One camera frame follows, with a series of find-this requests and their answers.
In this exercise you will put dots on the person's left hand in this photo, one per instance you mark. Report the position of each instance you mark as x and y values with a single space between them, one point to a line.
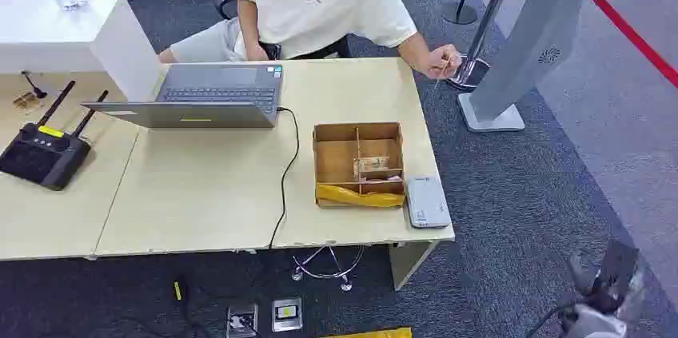
442 62

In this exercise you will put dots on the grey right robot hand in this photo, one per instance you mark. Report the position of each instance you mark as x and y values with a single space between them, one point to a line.
614 277

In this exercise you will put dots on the thin pale card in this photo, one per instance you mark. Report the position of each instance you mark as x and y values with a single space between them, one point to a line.
439 78

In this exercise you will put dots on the grey kiosk stand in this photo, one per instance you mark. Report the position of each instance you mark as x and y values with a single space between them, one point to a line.
529 34

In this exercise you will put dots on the black office chair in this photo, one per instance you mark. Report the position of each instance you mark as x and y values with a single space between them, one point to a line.
318 51

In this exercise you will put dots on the printed card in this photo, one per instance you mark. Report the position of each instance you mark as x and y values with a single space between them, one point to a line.
371 165

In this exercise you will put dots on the person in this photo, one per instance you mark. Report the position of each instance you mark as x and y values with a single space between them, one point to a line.
312 12

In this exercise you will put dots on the grey card reader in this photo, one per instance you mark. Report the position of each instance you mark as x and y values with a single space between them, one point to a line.
428 203

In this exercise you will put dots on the wooden card box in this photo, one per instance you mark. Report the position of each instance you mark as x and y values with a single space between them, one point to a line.
333 158

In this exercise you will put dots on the yellow plastic bag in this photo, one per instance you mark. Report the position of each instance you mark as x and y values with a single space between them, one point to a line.
360 198

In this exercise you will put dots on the red floor tape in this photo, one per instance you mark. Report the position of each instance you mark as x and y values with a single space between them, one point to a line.
630 34

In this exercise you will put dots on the grey laptop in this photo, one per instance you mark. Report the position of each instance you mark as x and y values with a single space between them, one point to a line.
217 93

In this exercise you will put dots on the chrome stool base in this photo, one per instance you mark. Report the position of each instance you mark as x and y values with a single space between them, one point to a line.
328 272

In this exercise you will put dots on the yellow sheet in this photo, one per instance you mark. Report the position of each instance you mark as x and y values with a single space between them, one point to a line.
371 333

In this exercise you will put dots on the floor socket with yellow label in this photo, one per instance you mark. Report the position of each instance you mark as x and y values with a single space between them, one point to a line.
286 314

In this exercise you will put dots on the floor socket with plug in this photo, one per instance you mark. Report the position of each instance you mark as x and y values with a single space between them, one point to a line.
242 321

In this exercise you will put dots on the black plug with yellow label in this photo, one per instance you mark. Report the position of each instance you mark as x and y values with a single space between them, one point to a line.
179 290

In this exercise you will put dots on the white desk riser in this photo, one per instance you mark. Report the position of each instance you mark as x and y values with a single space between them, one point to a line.
63 34

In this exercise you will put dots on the black router with antennas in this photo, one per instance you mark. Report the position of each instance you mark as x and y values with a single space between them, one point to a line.
42 158

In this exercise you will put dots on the chrome stanchion post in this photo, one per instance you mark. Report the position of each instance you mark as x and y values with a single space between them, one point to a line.
479 39

